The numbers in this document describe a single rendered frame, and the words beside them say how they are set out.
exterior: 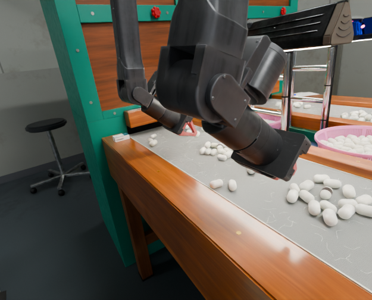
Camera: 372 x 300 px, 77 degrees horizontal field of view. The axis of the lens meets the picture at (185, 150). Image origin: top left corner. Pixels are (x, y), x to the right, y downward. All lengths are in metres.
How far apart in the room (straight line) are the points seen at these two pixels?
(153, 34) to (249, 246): 0.97
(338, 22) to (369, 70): 2.54
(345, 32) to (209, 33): 0.38
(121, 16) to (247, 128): 0.44
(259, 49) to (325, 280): 0.30
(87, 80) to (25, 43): 2.07
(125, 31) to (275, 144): 0.45
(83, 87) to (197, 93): 0.86
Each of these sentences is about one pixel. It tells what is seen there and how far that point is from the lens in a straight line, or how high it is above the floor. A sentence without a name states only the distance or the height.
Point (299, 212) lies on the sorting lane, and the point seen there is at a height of 0.74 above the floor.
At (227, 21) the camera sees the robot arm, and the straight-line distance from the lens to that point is 0.23.
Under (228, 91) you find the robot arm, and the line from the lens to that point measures 0.23.
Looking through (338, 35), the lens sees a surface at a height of 1.06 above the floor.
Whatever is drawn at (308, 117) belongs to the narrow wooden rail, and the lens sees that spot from 1.11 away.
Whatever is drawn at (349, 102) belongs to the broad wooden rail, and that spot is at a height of 0.76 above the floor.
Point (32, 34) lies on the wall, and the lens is 3.09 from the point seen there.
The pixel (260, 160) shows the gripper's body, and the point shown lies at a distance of 0.33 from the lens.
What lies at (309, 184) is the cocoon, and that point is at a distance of 0.59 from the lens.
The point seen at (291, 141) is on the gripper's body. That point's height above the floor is 0.93.
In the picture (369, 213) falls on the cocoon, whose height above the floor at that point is 0.75.
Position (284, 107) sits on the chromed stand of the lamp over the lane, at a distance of 0.82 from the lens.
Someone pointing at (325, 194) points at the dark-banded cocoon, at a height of 0.76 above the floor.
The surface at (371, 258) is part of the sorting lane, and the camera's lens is 0.48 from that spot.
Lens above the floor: 1.05
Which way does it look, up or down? 21 degrees down
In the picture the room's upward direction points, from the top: 7 degrees counter-clockwise
